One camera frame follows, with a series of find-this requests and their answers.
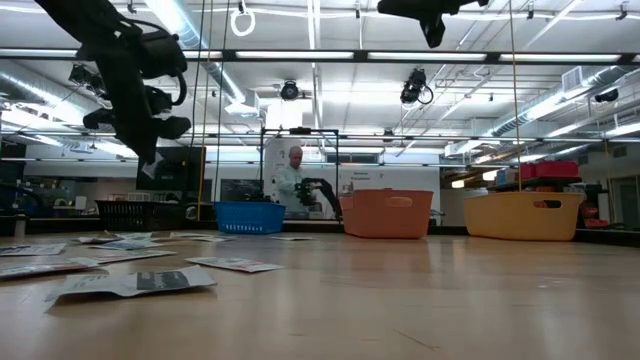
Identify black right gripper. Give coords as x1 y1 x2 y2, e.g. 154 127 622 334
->
377 0 491 50

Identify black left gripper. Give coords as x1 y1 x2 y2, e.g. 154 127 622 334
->
82 59 194 165

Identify black monitor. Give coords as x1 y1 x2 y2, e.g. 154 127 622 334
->
135 145 207 192

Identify black mesh basket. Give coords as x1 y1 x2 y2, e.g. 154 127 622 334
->
94 199 187 232

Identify white grey antiseptic towelette packet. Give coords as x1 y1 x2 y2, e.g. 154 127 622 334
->
74 235 124 245
43 264 219 312

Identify small dark screen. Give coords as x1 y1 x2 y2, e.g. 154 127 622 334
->
219 178 264 203

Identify black overhead crossbar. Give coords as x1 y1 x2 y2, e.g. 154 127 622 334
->
0 47 640 65

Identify white orange ointment packet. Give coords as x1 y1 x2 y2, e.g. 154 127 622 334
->
184 255 285 274
93 249 178 265
0 257 101 281

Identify blue plastic bin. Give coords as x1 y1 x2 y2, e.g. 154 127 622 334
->
214 200 287 235

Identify person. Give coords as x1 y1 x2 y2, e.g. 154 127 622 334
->
273 145 314 214

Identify orange plastic bin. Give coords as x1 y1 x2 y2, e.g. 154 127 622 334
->
339 188 435 239

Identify red storage bins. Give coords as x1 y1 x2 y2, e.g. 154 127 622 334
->
518 159 580 180

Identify yellow plastic bin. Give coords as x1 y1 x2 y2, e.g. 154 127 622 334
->
462 191 585 242

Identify red object on rack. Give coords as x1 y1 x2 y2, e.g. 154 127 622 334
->
579 202 611 230

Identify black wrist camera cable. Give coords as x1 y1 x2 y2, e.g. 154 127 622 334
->
119 17 189 107

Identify black hanging cable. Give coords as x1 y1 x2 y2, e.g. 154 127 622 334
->
189 0 207 149
212 0 232 201

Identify black camera with cable loop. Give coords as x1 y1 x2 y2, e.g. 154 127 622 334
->
399 68 435 106

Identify black ceiling camera cluster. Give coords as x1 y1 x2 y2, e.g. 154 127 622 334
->
68 63 109 104

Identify silver ventilation duct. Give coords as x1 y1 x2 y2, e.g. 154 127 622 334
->
144 0 249 104
489 64 631 139
0 69 136 134

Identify black overhead camera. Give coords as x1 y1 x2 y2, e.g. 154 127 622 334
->
279 79 301 102

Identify white cable loop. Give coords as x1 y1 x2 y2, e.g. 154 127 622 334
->
229 7 257 38

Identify black background rig frame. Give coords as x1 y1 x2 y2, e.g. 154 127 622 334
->
258 127 341 221

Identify dark wall shelf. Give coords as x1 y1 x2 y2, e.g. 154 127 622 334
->
487 174 584 194

